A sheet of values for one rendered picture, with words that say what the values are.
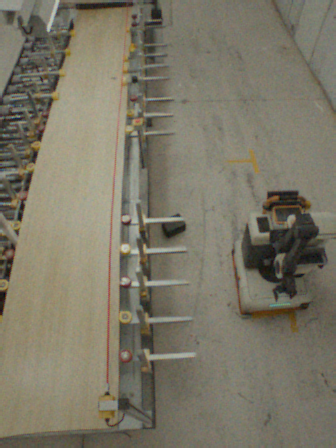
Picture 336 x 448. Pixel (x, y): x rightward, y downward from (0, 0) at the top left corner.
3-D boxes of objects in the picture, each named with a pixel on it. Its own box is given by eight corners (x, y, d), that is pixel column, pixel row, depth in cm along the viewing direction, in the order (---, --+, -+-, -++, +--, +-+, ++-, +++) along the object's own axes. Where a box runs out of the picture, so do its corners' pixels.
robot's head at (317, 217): (296, 212, 206) (305, 215, 191) (327, 210, 206) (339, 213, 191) (296, 235, 208) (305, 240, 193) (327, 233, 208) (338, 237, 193)
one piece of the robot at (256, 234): (237, 251, 320) (251, 193, 251) (293, 246, 320) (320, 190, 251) (242, 283, 301) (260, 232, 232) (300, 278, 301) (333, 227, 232)
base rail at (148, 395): (146, 28, 487) (146, 21, 478) (156, 428, 199) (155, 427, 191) (141, 28, 487) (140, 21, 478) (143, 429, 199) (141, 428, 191)
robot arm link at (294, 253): (317, 222, 162) (296, 223, 162) (320, 232, 158) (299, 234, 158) (294, 264, 197) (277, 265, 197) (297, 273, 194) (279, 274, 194)
